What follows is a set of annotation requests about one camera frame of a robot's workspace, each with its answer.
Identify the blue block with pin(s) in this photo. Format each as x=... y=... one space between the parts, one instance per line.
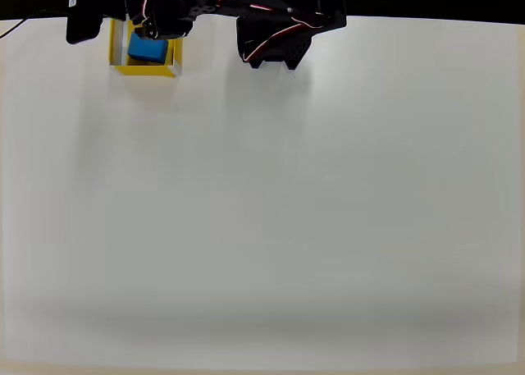
x=147 y=50

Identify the black camera bar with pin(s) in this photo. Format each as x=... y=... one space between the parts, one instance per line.
x=84 y=14

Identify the yellow open box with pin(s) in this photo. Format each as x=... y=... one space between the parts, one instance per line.
x=143 y=70

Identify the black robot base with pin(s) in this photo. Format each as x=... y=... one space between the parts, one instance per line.
x=270 y=42

